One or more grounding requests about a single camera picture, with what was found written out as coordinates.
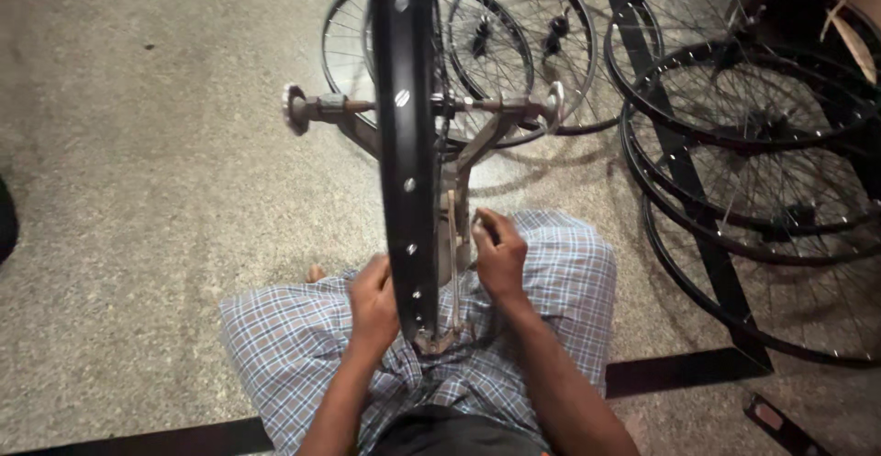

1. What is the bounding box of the black bicycle wheel rim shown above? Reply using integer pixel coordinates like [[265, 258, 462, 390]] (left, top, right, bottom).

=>
[[368, 0, 455, 348]]

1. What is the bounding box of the black shirt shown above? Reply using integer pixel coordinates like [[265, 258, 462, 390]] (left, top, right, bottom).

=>
[[372, 404, 552, 456]]

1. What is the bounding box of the metal wheel truing stand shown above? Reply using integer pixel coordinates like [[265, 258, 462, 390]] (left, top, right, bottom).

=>
[[281, 81, 567, 358]]

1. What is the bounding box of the black metal floor frame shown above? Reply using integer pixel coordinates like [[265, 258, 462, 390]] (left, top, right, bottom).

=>
[[0, 0, 775, 456]]

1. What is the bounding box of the pile of spoked bicycle wheels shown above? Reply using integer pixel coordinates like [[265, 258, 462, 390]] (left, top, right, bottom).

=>
[[321, 0, 881, 369]]

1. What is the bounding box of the person's left hand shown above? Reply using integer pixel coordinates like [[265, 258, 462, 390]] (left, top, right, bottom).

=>
[[348, 254, 401, 358]]

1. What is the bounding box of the black bicycle pedal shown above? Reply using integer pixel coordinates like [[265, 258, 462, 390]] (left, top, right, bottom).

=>
[[742, 393, 830, 456]]

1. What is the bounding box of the blue checked lungi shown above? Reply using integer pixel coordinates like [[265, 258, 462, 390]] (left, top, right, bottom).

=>
[[219, 210, 618, 456]]

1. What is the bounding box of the person's right hand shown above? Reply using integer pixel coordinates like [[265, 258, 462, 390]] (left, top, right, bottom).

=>
[[471, 207, 530, 300]]

